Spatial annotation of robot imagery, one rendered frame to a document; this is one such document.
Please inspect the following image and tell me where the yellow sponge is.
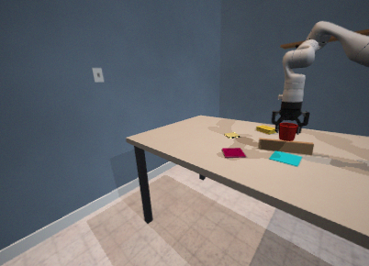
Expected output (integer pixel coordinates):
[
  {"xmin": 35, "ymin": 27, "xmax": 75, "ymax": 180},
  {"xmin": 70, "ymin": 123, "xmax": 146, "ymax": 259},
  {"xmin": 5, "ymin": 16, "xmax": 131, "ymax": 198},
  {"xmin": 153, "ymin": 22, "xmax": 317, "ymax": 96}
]
[{"xmin": 256, "ymin": 125, "xmax": 276, "ymax": 134}]

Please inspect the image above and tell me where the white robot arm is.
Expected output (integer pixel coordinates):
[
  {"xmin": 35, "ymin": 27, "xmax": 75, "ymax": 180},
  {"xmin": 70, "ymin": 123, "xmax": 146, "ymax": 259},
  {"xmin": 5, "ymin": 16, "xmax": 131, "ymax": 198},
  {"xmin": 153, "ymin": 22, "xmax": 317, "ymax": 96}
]
[{"xmin": 278, "ymin": 21, "xmax": 369, "ymax": 102}]

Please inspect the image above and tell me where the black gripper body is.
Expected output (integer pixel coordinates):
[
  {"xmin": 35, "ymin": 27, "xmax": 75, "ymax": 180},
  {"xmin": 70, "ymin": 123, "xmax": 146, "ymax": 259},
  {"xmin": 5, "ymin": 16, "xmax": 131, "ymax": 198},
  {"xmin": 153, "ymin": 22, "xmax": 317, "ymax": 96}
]
[{"xmin": 279, "ymin": 101, "xmax": 302, "ymax": 121}]

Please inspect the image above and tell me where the red cup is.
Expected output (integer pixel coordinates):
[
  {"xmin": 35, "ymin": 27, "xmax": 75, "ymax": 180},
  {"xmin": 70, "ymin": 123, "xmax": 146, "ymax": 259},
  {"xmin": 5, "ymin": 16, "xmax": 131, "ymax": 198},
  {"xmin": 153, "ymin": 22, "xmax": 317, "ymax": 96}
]
[{"xmin": 279, "ymin": 123, "xmax": 298, "ymax": 141}]

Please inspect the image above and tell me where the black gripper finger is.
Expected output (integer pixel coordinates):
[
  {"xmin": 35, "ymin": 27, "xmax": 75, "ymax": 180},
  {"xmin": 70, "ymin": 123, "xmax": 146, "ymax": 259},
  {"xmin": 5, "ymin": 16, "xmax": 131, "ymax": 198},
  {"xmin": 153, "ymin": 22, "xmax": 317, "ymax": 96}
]
[
  {"xmin": 292, "ymin": 111, "xmax": 309, "ymax": 135},
  {"xmin": 272, "ymin": 111, "xmax": 288, "ymax": 133}
]

